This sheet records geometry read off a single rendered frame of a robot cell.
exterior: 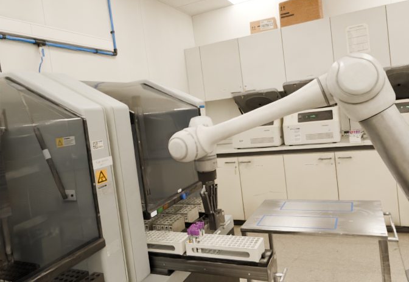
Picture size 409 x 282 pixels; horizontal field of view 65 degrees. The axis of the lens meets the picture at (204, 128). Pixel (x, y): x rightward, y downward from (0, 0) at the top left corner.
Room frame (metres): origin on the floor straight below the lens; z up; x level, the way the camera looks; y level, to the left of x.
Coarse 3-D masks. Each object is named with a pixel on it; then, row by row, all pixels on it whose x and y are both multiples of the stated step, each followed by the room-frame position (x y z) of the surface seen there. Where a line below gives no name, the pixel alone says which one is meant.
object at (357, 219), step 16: (272, 208) 1.68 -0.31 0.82; (288, 208) 1.65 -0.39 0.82; (304, 208) 1.62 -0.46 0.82; (320, 208) 1.59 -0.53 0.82; (336, 208) 1.56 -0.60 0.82; (352, 208) 1.53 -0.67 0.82; (368, 208) 1.51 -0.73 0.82; (256, 224) 1.48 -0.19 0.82; (272, 224) 1.46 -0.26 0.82; (288, 224) 1.43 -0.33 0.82; (304, 224) 1.41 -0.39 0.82; (320, 224) 1.39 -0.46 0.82; (336, 224) 1.37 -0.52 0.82; (352, 224) 1.35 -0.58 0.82; (368, 224) 1.33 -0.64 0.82; (384, 224) 1.31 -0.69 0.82; (272, 240) 1.83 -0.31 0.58; (384, 240) 1.21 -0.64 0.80; (384, 256) 1.21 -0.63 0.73; (384, 272) 1.21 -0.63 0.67
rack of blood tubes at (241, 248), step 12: (204, 240) 1.26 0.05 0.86; (216, 240) 1.26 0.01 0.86; (228, 240) 1.23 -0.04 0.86; (240, 240) 1.22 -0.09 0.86; (252, 240) 1.21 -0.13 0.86; (192, 252) 1.24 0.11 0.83; (204, 252) 1.24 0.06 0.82; (216, 252) 1.23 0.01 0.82; (228, 252) 1.25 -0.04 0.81; (240, 252) 1.24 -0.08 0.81; (252, 252) 1.13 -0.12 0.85
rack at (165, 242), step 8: (152, 232) 1.42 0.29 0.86; (160, 232) 1.41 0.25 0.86; (168, 232) 1.40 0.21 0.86; (176, 232) 1.38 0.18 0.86; (152, 240) 1.33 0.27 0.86; (160, 240) 1.31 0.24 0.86; (168, 240) 1.31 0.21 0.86; (176, 240) 1.29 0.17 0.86; (184, 240) 1.29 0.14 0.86; (152, 248) 1.38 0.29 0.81; (160, 248) 1.37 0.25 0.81; (168, 248) 1.36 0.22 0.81; (176, 248) 1.27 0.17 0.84; (184, 248) 1.29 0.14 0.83
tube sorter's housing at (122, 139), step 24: (48, 72) 1.35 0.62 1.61; (96, 96) 1.26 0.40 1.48; (192, 96) 1.96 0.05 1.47; (120, 120) 1.24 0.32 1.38; (120, 144) 1.22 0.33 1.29; (120, 168) 1.20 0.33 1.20; (120, 192) 1.20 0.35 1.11; (120, 216) 1.20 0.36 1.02; (144, 240) 1.28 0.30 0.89; (144, 264) 1.26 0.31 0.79
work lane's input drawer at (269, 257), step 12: (156, 252) 1.31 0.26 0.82; (264, 252) 1.19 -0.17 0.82; (156, 264) 1.30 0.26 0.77; (168, 264) 1.27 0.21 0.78; (180, 264) 1.25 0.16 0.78; (192, 264) 1.22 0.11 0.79; (204, 264) 1.20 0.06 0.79; (216, 264) 1.18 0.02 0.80; (228, 264) 1.16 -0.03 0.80; (240, 264) 1.15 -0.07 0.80; (252, 264) 1.13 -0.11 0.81; (264, 264) 1.11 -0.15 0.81; (276, 264) 1.21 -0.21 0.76; (228, 276) 1.16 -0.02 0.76; (240, 276) 1.14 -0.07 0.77; (252, 276) 1.12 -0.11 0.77; (264, 276) 1.10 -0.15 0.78; (276, 276) 1.14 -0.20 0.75
